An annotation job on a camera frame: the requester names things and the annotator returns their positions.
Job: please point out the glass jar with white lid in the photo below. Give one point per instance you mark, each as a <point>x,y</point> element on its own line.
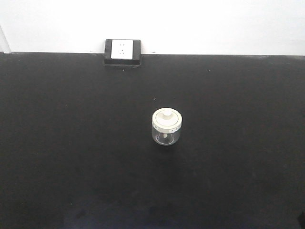
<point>166,126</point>

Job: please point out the white wall power socket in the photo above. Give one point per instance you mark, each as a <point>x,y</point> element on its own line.
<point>122,52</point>

